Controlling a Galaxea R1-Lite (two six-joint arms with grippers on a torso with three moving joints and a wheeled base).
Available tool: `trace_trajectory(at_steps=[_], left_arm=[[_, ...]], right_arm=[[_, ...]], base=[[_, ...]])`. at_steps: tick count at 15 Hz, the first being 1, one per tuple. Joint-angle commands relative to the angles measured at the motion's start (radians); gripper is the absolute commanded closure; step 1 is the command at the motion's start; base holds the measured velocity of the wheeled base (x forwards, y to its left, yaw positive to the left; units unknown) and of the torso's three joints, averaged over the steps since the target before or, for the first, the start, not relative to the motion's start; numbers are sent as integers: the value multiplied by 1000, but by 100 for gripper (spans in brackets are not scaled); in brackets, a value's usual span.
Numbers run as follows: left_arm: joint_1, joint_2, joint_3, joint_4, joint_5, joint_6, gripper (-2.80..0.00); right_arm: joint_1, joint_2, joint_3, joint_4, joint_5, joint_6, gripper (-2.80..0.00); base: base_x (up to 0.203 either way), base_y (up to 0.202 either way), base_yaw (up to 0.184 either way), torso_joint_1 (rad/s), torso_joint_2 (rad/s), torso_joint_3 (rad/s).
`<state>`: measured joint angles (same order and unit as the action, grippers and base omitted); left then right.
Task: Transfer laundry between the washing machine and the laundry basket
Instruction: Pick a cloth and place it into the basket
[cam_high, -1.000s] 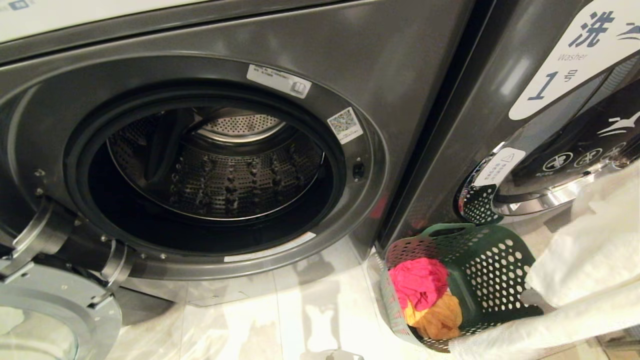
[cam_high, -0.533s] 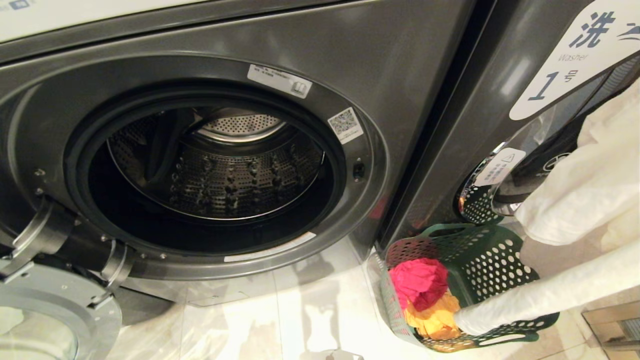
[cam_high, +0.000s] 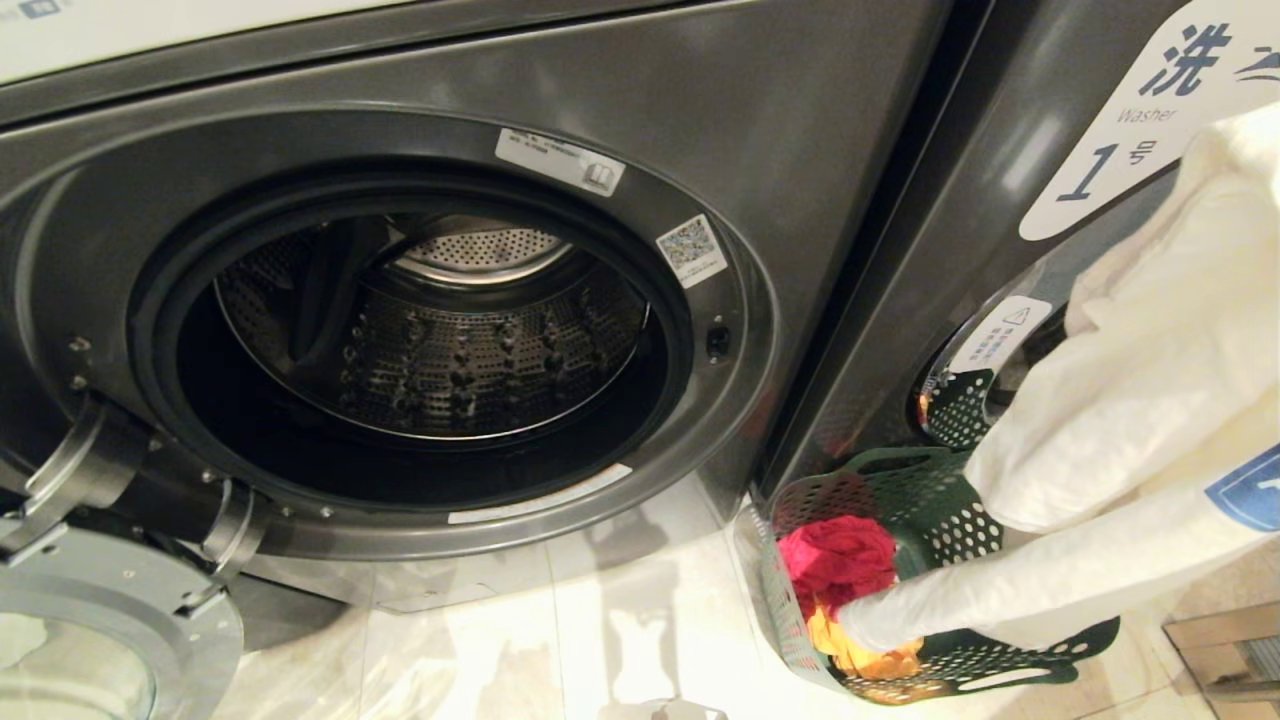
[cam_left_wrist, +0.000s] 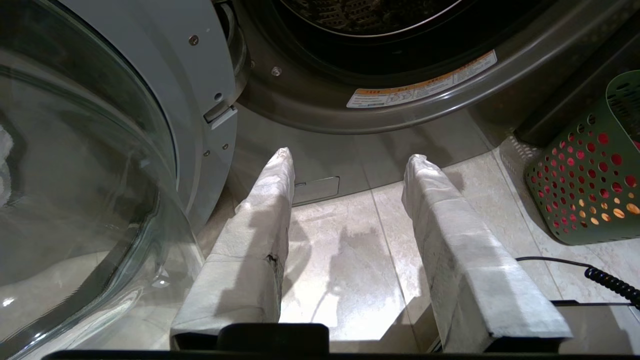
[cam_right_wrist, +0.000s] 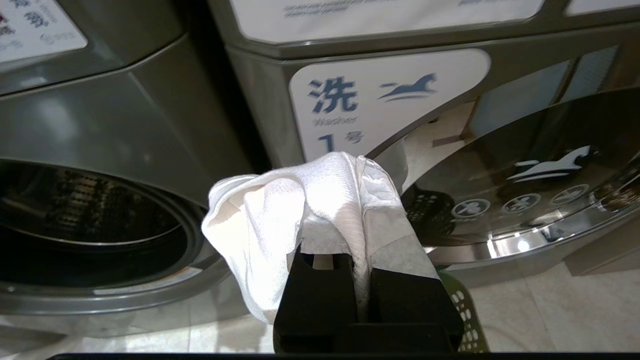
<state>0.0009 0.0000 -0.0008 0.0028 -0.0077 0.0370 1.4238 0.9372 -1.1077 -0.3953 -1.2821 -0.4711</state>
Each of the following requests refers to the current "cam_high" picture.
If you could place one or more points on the dark grey washing machine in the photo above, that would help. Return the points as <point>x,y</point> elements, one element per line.
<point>980,200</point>
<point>820,150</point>

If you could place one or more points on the yellow cloth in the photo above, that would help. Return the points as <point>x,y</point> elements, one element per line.
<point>862,660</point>

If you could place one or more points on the red cloth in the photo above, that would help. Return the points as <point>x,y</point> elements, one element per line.
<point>838,560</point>

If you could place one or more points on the metal floor fixture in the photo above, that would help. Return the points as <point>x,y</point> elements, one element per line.
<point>1230,650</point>

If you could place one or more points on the round glass washer door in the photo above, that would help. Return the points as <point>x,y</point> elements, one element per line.
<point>120,620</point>

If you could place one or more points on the white appliance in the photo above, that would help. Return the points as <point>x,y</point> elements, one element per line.
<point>150,30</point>

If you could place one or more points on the green perforated laundry basket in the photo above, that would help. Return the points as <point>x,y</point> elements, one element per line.
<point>930,520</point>

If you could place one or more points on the person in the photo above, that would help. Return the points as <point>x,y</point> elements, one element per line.
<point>1140,400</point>

